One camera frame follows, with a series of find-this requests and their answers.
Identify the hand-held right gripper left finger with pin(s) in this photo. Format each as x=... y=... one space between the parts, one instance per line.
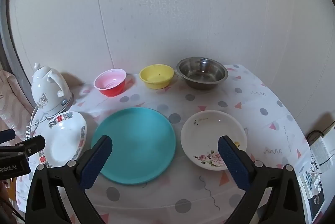
x=95 y=161

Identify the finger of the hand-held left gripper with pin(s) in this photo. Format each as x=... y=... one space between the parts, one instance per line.
x=31 y=145
x=6 y=135

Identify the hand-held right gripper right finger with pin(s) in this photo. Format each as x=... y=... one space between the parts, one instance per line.
x=233 y=161

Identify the white plate patterned rim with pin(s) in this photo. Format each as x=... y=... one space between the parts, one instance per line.
x=62 y=140

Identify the white rose print plate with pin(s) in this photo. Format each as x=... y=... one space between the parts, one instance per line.
x=204 y=135

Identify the teal plastic plate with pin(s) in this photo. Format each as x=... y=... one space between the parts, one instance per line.
x=136 y=140

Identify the pink red plastic bowl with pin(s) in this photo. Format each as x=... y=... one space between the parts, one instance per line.
x=110 y=82

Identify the stainless steel bowl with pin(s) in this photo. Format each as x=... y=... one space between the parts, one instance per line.
x=201 y=72

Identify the yellow plastic bowl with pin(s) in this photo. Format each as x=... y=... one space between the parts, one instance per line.
x=156 y=77

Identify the pink striped curtain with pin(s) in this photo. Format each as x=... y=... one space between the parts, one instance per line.
x=13 y=98

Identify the white ceramic electric kettle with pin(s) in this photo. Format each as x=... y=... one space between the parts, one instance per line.
x=44 y=93

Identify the patterned plastic tablecloth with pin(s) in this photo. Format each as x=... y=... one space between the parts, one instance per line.
x=209 y=101

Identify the white power strip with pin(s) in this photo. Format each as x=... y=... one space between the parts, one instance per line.
x=308 y=182

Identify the white printed box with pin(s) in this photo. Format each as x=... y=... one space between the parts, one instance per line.
x=322 y=150

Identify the dark booklet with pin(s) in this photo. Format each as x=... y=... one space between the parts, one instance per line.
x=316 y=205

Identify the grey frame post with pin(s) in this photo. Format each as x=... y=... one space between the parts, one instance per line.
x=10 y=56

